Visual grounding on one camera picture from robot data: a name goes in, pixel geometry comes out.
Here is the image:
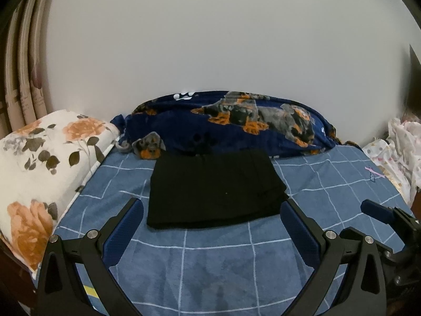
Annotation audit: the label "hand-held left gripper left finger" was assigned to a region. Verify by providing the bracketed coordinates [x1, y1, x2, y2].
[36, 197, 145, 316]

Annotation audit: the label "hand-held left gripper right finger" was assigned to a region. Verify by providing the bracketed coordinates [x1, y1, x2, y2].
[280, 198, 387, 316]

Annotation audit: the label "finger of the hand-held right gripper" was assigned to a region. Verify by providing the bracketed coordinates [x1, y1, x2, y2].
[360, 199, 400, 226]
[340, 226, 367, 247]

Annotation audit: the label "black pants with orange lining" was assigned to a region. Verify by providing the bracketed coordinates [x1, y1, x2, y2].
[146, 149, 290, 229]

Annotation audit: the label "white dotted cloth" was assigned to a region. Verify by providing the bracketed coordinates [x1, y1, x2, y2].
[362, 117, 421, 206]

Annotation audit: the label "blue checked bedsheet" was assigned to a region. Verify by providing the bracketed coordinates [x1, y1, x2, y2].
[34, 145, 412, 316]

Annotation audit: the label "white floral pillow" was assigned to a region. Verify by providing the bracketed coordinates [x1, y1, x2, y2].
[0, 110, 121, 272]

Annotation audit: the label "navy dog print blanket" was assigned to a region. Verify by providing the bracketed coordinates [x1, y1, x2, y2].
[110, 90, 341, 159]

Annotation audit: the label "dark furniture panel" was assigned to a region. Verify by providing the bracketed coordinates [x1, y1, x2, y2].
[409, 44, 421, 109]

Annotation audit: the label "beige curtain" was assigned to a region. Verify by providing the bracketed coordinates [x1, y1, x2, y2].
[0, 0, 53, 132]

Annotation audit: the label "brown wooden bed frame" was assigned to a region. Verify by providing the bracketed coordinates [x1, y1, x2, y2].
[0, 240, 37, 303]

